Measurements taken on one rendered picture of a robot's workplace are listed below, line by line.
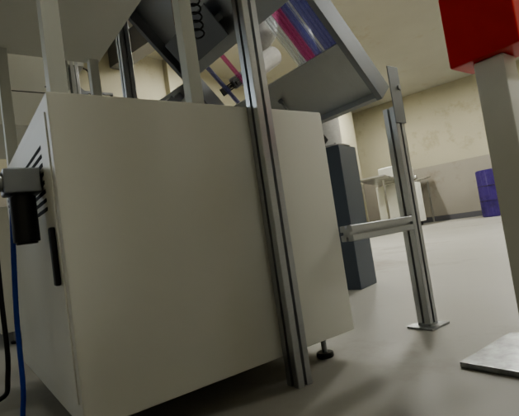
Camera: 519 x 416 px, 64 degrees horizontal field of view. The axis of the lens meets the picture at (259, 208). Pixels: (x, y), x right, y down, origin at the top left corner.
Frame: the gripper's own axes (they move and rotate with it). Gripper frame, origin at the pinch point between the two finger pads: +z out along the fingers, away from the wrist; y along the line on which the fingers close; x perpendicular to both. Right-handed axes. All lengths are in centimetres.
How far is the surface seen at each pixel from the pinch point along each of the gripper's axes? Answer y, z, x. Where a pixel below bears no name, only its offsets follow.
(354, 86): 51, 0, 21
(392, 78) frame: 64, 0, 24
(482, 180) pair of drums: -247, -597, 414
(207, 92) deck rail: -8.0, 4.5, -3.3
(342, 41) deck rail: 60, 6, 7
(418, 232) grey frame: 64, 24, 62
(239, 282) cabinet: 60, 77, 32
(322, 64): 46.2, 1.7, 10.2
